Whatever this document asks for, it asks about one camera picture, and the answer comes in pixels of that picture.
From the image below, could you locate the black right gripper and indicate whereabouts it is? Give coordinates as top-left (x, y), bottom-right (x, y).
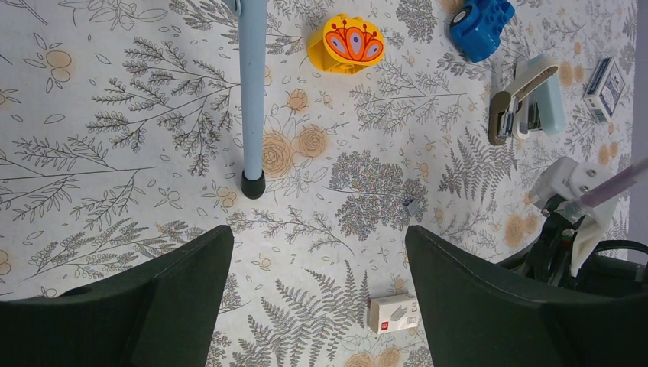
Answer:
top-left (498, 213), bottom-right (647, 297)

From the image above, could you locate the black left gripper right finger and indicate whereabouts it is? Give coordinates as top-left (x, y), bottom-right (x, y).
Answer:
top-left (405, 226), bottom-right (647, 366)

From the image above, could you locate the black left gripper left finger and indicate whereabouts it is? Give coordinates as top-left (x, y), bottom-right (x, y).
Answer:
top-left (1, 226), bottom-right (234, 366)

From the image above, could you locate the cardboard staple box sleeve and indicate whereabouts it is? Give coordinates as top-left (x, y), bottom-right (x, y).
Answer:
top-left (368, 294), bottom-right (420, 335)

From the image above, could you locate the silver stapler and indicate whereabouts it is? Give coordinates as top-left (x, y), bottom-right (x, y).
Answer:
top-left (488, 54), bottom-right (566, 146)

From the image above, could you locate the small staple piece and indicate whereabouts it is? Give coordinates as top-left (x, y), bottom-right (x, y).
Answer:
top-left (404, 200), bottom-right (422, 216)

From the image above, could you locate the floral tablecloth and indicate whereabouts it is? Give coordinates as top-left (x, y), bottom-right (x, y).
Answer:
top-left (1, 1), bottom-right (640, 366)

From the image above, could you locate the blue toy car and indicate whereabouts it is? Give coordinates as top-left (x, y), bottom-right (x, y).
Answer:
top-left (449, 0), bottom-right (515, 63)

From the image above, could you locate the orange tape roll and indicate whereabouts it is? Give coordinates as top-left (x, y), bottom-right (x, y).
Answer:
top-left (306, 14), bottom-right (384, 75)

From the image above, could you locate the blue music stand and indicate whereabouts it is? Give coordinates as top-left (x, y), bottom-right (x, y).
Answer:
top-left (224, 0), bottom-right (267, 200)

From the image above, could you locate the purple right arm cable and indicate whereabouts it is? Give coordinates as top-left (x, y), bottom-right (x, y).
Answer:
top-left (577, 158), bottom-right (648, 209)

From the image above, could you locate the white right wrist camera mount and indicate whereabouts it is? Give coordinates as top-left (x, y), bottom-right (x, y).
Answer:
top-left (530, 157), bottom-right (632, 277)

